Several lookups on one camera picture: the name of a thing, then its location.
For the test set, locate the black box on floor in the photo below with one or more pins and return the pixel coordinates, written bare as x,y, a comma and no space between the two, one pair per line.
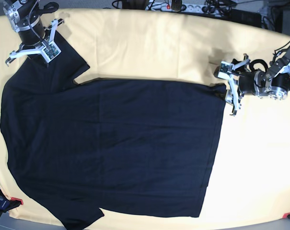
245,17

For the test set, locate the yellow table cloth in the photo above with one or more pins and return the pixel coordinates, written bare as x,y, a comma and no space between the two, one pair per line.
250,180

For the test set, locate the white power strip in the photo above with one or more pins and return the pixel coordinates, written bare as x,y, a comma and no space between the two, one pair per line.
186,8

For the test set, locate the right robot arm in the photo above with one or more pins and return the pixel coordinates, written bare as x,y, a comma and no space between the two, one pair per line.
25,14

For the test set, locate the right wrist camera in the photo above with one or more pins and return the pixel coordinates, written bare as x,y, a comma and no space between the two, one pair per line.
50,51

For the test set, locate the dark navy T-shirt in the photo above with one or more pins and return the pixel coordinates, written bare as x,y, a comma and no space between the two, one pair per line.
139,147

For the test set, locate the left red-black table clamp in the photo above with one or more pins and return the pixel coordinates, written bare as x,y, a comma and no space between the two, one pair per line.
8,204

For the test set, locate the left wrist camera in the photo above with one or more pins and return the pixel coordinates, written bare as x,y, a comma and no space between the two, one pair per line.
225,70

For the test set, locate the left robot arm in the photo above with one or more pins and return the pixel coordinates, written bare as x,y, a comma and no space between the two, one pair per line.
256,77

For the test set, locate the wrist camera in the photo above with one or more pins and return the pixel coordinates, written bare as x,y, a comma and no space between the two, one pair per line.
50,51
225,70

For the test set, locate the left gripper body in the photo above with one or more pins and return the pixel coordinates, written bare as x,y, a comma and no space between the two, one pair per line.
246,81

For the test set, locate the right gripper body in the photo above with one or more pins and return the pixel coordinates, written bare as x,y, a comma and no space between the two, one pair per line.
29,39

